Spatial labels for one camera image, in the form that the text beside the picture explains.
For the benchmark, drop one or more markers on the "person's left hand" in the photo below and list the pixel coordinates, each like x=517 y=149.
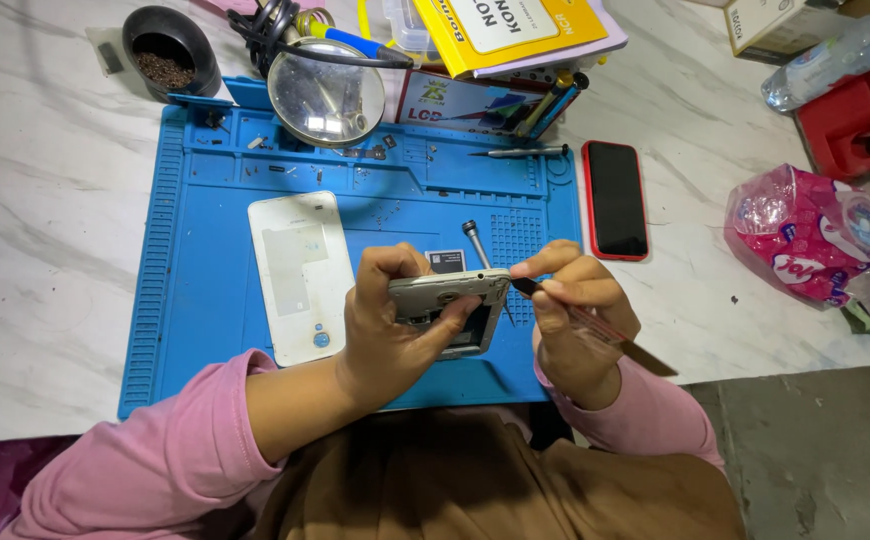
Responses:
x=378 y=337

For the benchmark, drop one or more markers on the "person's right hand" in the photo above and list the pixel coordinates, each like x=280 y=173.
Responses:
x=588 y=330

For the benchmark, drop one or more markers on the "black tweezers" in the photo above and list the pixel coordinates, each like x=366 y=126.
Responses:
x=649 y=358

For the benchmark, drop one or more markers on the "silver smartphone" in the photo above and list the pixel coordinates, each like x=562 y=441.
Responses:
x=446 y=286

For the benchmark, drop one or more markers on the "white phone back cover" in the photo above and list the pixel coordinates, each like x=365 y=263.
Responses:
x=300 y=277

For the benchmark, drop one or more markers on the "black phone battery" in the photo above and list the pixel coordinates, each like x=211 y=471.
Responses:
x=447 y=261

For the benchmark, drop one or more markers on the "smartphone in red case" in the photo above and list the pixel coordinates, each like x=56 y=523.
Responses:
x=615 y=201

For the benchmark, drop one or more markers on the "grey precision screwdriver with cap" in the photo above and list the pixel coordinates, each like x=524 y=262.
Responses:
x=476 y=244

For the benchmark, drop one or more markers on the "person's brown garment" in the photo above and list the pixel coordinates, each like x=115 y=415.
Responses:
x=480 y=480

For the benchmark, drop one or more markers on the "blue silicone repair mat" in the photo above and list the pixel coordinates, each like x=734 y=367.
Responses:
x=202 y=300

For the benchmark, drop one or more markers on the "scattered small screws and parts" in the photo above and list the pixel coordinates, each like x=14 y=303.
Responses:
x=371 y=152

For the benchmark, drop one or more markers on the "slim silver screwdriver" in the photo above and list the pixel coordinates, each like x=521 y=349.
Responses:
x=525 y=151

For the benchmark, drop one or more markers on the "pink tissue pack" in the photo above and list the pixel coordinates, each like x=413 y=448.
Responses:
x=795 y=232

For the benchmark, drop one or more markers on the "white printed cardboard box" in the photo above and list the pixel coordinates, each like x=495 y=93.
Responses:
x=450 y=105

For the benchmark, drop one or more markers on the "round magnifying glass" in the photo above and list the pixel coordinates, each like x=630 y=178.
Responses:
x=326 y=94

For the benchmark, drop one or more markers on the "blue and yellow soldering iron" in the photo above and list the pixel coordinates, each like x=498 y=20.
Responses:
x=352 y=39

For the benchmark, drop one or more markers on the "yellow book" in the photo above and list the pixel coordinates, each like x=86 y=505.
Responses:
x=510 y=34

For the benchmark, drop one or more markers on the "clear plastic box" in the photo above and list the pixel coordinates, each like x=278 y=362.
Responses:
x=405 y=26

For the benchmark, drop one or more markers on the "red plastic holder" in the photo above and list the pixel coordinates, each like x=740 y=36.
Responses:
x=844 y=124

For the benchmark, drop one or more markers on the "black bowl with brown granules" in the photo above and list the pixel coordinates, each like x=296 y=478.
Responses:
x=168 y=52

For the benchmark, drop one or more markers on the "beige cardboard box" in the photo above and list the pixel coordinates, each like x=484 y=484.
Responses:
x=772 y=26

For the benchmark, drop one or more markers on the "clear plastic water bottle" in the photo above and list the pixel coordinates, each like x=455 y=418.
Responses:
x=832 y=60

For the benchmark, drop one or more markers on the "small clear plastic bag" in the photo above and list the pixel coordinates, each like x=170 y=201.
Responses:
x=108 y=54

